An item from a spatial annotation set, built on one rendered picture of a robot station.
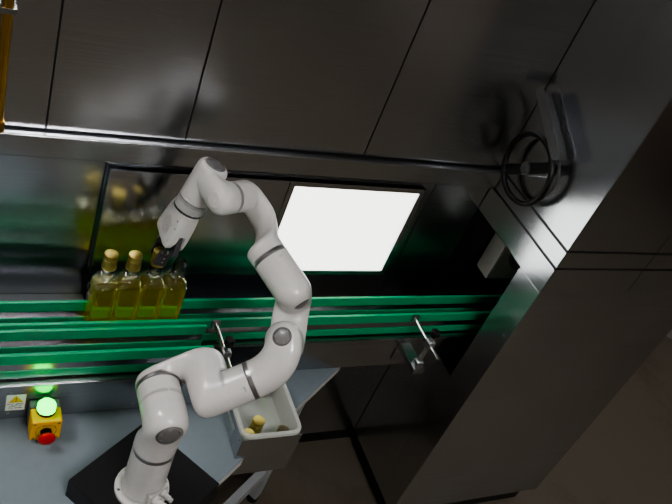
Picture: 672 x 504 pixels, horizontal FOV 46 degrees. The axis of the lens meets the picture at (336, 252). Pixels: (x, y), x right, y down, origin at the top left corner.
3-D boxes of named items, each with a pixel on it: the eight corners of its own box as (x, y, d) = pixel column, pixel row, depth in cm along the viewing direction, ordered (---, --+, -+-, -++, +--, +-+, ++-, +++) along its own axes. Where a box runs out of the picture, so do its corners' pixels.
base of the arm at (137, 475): (188, 498, 185) (203, 459, 176) (148, 531, 175) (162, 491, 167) (143, 455, 190) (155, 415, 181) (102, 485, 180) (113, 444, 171)
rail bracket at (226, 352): (214, 340, 216) (225, 308, 208) (229, 388, 205) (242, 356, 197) (204, 340, 214) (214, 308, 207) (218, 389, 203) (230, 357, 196)
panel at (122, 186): (380, 268, 250) (422, 183, 230) (383, 274, 248) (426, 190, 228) (88, 266, 208) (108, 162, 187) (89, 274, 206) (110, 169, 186)
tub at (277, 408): (271, 386, 228) (279, 366, 223) (294, 451, 213) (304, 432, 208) (213, 390, 219) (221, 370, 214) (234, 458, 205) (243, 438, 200)
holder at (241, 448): (265, 373, 231) (272, 355, 227) (293, 452, 213) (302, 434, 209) (209, 376, 223) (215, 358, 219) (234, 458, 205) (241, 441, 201)
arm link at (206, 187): (257, 195, 180) (232, 199, 172) (235, 228, 185) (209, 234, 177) (216, 152, 184) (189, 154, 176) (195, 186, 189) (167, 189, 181)
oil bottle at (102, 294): (103, 325, 207) (117, 266, 195) (106, 341, 204) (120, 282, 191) (81, 325, 205) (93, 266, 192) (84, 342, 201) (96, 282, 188)
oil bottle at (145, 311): (147, 323, 213) (163, 266, 200) (151, 339, 209) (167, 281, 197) (126, 324, 210) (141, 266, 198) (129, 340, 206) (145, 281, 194)
